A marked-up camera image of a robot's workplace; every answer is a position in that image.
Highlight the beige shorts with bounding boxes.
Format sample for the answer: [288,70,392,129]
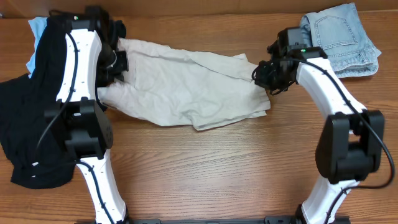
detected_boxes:
[98,39,271,131]

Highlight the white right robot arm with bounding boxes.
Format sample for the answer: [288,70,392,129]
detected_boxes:
[252,27,386,223]

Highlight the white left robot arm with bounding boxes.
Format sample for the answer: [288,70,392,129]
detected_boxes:
[44,6,131,223]

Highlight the folded light blue jeans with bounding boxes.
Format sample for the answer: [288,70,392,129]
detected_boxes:
[300,3,381,78]

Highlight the light blue garment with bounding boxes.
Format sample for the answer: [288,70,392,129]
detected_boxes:
[26,17,47,78]

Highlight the black garment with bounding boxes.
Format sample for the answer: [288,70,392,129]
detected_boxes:
[1,15,75,189]

